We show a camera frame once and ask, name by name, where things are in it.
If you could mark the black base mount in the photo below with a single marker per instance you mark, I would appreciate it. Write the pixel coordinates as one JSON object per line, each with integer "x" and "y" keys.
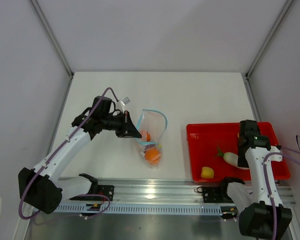
{"x": 106, "y": 190}
{"x": 213, "y": 195}

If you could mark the white toy eggplant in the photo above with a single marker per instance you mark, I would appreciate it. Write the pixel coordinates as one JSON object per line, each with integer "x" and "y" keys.
{"x": 230, "y": 158}

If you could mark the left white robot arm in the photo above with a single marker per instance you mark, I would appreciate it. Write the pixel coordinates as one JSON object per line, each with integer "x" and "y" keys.
{"x": 40, "y": 186}

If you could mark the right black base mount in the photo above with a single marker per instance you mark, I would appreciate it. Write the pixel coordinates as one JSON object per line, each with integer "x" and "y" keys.
{"x": 213, "y": 195}

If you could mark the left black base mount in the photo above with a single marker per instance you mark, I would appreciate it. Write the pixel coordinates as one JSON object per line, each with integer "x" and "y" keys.
{"x": 106, "y": 190}

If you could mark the clear zip top bag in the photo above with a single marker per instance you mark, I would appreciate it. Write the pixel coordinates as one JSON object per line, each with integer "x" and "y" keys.
{"x": 156, "y": 124}

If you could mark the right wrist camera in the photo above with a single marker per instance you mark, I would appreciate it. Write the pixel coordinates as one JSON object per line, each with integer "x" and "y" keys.
{"x": 276, "y": 148}

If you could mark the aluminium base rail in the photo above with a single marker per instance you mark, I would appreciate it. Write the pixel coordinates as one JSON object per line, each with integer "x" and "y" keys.
{"x": 154, "y": 191}

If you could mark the yellow toy pepper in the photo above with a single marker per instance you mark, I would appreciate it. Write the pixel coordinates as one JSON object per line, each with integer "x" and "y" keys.
{"x": 207, "y": 173}

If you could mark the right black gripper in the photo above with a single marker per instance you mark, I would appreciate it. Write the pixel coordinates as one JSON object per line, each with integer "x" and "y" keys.
{"x": 242, "y": 161}

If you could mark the toy orange fruit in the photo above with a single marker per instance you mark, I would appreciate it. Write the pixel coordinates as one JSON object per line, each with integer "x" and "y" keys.
{"x": 153, "y": 156}

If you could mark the red plastic tray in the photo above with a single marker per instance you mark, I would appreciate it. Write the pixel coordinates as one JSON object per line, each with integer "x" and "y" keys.
{"x": 204, "y": 140}

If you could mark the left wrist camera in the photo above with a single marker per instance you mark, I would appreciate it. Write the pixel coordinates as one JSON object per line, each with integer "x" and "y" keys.
{"x": 122, "y": 103}

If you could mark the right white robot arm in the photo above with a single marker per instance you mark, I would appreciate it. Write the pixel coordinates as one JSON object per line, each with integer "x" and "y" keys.
{"x": 261, "y": 213}

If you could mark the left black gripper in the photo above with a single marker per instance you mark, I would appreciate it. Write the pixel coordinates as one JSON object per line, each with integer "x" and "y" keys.
{"x": 127, "y": 129}

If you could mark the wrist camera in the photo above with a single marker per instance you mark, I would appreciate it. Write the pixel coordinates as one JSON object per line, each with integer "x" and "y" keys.
{"x": 122, "y": 103}
{"x": 276, "y": 148}

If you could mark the white slotted cable duct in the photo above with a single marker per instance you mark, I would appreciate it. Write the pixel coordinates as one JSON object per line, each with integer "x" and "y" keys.
{"x": 150, "y": 209}

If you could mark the orange toy pumpkin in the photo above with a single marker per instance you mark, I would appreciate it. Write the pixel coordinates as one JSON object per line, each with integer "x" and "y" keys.
{"x": 146, "y": 137}

